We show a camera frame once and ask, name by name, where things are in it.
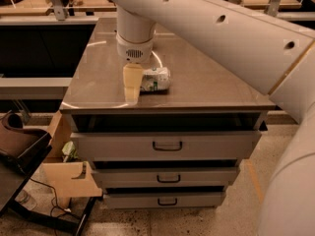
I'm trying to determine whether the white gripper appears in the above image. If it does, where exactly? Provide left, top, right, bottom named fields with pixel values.
left=116, top=34, right=153, bottom=102

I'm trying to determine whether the crushed 7up can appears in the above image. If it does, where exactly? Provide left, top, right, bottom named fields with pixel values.
left=141, top=67, right=170, bottom=91

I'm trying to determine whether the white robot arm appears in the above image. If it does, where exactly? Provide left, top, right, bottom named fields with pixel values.
left=112, top=0, right=315, bottom=236

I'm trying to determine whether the grey drawer cabinet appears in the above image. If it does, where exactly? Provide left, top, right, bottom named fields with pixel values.
left=60, top=19, right=275, bottom=197

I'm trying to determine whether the middle grey drawer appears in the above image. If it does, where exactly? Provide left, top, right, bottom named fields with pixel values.
left=92, top=167, right=239, bottom=189

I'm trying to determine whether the grey drawer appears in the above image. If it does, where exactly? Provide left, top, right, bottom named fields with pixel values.
left=104, top=192, right=225, bottom=209
left=92, top=167, right=239, bottom=189
left=71, top=131, right=261, bottom=161

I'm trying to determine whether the top grey drawer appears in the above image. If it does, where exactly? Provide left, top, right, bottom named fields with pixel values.
left=71, top=131, right=261, bottom=161

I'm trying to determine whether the cardboard piece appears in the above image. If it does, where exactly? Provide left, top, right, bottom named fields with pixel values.
left=42, top=161, right=102, bottom=208

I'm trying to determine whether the bottom grey drawer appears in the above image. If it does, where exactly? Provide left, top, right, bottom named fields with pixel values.
left=104, top=192, right=225, bottom=209

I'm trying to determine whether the dark brown chair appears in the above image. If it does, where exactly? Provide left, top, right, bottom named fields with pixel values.
left=0, top=111, right=51, bottom=215

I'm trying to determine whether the black floor cable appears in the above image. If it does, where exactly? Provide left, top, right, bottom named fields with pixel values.
left=30, top=177, right=83, bottom=221

